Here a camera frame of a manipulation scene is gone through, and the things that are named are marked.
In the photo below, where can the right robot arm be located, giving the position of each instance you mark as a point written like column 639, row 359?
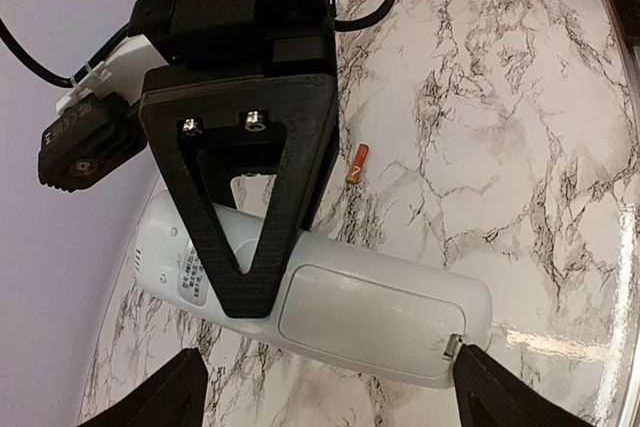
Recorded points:
column 248, row 87

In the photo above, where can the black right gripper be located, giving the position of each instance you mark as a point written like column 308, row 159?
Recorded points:
column 229, row 40

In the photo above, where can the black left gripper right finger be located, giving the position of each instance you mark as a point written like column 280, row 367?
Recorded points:
column 488, row 394

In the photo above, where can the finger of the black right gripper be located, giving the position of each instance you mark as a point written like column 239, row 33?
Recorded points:
column 206, row 132

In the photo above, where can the orange battery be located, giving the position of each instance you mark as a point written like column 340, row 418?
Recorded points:
column 355, row 172

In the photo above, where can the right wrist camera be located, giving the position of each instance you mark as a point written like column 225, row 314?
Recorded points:
column 89, row 141

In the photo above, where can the white remote control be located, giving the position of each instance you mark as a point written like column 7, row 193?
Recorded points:
column 339, row 304

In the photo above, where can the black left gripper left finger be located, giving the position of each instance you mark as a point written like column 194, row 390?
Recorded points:
column 173, row 396

